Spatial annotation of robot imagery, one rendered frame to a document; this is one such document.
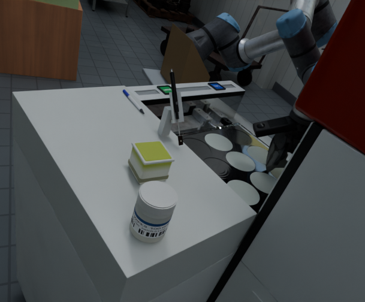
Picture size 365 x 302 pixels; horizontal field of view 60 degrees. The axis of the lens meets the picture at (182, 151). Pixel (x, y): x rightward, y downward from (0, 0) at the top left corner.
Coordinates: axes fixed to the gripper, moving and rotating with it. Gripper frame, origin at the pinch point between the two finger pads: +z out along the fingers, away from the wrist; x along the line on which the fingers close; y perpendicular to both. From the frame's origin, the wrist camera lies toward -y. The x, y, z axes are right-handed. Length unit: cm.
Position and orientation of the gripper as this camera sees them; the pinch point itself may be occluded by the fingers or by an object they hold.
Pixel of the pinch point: (267, 167)
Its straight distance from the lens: 104.7
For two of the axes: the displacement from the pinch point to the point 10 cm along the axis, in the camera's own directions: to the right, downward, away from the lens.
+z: -2.7, 7.9, 5.5
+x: -0.5, -5.8, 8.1
